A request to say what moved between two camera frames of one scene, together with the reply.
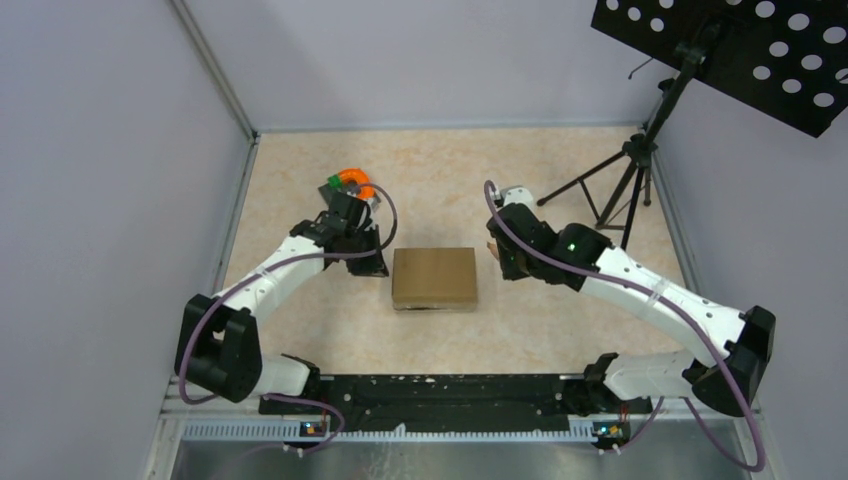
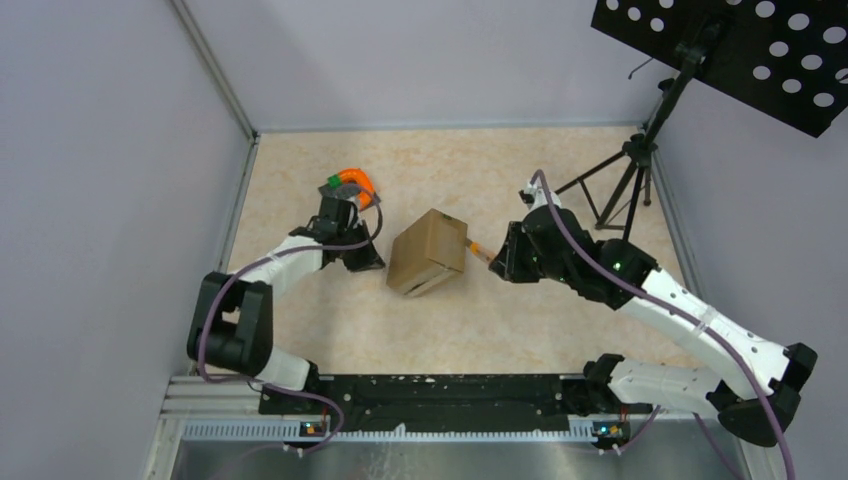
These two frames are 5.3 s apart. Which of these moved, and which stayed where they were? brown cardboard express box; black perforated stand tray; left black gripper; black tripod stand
Moved: brown cardboard express box
Stayed: black tripod stand; black perforated stand tray; left black gripper
